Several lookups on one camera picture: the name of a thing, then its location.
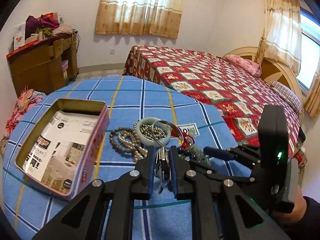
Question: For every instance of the white cardboard box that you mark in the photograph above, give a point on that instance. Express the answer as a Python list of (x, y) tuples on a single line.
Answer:
[(19, 36)]

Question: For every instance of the plaid purple pillow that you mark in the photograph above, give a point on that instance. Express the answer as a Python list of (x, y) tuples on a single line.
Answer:
[(287, 95)]

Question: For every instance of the red patchwork bed cover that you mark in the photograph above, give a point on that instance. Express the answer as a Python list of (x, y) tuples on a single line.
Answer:
[(239, 97)]

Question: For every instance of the pink pillow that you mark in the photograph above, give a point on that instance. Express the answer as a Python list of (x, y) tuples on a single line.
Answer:
[(249, 66)]

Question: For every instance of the red knot cord charm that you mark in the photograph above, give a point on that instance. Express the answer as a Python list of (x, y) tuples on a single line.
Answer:
[(187, 141)]

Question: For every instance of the silver metal bangle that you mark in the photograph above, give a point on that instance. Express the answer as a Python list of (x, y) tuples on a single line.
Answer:
[(171, 125)]

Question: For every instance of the beige right window curtain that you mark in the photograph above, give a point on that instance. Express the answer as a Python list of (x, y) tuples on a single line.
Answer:
[(282, 35)]

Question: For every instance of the pink metal tin box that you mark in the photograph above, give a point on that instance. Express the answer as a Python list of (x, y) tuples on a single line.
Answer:
[(91, 151)]

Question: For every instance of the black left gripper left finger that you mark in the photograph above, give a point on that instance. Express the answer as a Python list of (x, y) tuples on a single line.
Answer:
[(104, 210)]

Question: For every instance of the silver wrist watch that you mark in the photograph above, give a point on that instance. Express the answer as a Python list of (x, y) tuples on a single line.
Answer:
[(163, 169)]

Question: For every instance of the pale jade bangle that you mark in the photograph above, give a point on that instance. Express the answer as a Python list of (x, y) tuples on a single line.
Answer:
[(143, 130)]

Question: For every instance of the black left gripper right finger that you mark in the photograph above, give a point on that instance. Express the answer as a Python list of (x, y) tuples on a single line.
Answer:
[(221, 206)]

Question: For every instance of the brown wooden cabinet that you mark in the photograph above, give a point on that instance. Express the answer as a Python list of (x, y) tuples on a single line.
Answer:
[(44, 66)]

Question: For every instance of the white cloth label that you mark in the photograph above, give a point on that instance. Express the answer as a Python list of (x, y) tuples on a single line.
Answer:
[(190, 129)]

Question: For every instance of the person's right hand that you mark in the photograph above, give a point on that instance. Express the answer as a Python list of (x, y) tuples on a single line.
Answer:
[(297, 213)]

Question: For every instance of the clothes heap on floor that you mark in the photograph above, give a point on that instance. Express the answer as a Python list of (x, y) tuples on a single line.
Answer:
[(25, 102)]

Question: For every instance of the beige window curtain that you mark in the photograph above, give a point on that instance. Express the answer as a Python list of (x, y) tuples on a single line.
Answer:
[(139, 17), (282, 35)]

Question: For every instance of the pile of clothes on cabinet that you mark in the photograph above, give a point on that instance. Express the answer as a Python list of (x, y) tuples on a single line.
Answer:
[(45, 24)]

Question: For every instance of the beige centre window curtain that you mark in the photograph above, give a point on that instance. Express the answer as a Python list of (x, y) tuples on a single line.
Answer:
[(139, 17)]

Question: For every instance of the blue plaid table cloth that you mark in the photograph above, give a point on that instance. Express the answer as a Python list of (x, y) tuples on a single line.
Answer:
[(28, 207)]

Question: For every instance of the cream wooden headboard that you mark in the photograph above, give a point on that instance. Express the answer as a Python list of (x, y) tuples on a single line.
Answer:
[(271, 70)]

